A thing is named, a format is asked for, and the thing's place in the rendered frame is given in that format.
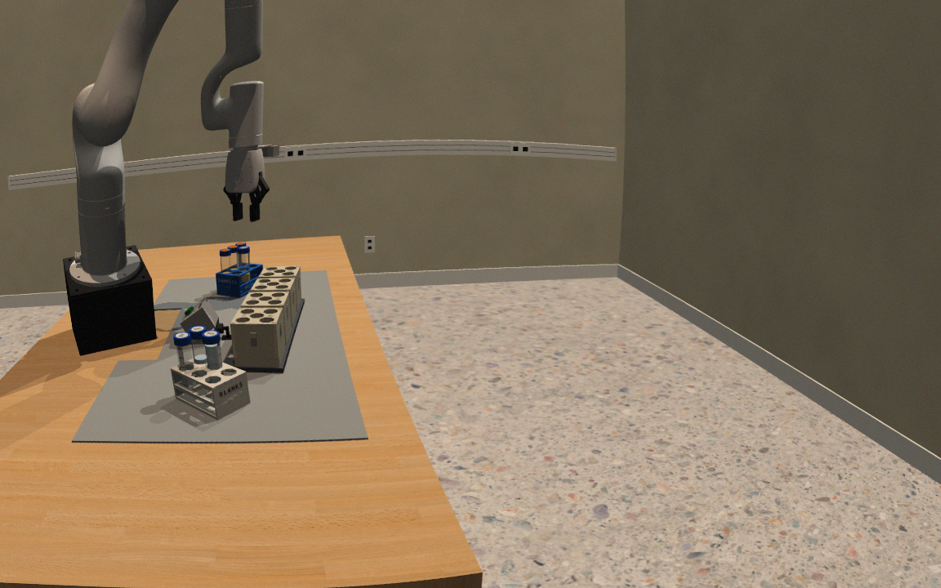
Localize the beige bucket adapter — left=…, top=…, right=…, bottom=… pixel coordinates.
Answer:
left=241, top=292, right=292, bottom=345
left=250, top=278, right=297, bottom=326
left=230, top=308, right=286, bottom=367
left=258, top=265, right=301, bottom=311

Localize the blue tube rack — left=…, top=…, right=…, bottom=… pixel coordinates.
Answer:
left=216, top=263, right=263, bottom=298

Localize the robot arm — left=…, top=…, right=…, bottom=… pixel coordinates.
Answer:
left=69, top=0, right=279, bottom=287

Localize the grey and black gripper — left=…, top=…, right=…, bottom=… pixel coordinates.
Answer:
left=223, top=146, right=270, bottom=222

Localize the beige tube rack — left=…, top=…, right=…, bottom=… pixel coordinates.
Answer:
left=172, top=359, right=251, bottom=420

